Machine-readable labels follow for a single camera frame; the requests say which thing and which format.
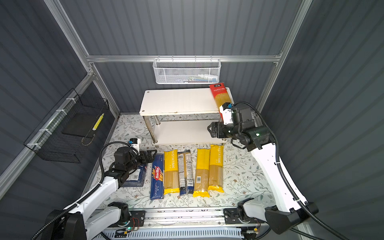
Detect red spaghetti bag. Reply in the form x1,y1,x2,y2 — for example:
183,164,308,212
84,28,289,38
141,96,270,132
209,83,233,110

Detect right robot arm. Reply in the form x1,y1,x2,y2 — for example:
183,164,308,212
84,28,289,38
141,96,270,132
207,101,346,240

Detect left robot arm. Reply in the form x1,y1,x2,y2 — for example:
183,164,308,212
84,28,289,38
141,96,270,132
32,139,157,240

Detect dark blue pasta box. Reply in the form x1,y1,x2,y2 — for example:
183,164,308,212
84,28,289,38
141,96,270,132
122,165,147,188

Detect white two-tier shelf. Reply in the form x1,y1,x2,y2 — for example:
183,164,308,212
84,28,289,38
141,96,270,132
140,88,228,146

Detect blue Barilla spaghetti box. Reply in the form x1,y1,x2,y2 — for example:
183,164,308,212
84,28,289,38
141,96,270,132
150,154,164,200

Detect yellow Pastatime spaghetti bag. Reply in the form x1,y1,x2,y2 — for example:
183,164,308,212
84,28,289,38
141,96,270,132
164,150,180,195

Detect yellow spaghetti bag label up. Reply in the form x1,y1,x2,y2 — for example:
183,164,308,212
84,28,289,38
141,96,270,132
193,149,210,198

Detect yellow marker pen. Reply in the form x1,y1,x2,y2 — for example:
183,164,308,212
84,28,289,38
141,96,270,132
92,113,105,131

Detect clear blue spaghetti bag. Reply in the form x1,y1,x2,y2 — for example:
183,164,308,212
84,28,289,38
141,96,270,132
178,150,194,196

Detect floral table mat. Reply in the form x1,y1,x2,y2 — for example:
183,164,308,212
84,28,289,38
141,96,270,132
98,114,275,209

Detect pens in white basket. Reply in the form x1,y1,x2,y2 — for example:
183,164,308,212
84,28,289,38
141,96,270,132
177,74,219,84

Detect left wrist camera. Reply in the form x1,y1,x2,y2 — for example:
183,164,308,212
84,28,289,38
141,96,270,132
129,138,141,152

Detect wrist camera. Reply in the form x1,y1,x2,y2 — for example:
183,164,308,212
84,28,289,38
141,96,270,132
219,103,234,125
129,138,141,152

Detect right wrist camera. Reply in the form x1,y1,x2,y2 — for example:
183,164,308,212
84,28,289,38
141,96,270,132
219,103,234,125

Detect black wire basket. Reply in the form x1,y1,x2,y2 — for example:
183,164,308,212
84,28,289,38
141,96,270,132
24,91,110,164

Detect white wire mesh basket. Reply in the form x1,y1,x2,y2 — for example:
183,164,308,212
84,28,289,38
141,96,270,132
153,59,222,85

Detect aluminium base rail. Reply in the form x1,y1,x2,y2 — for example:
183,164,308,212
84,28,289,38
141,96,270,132
61,205,305,232

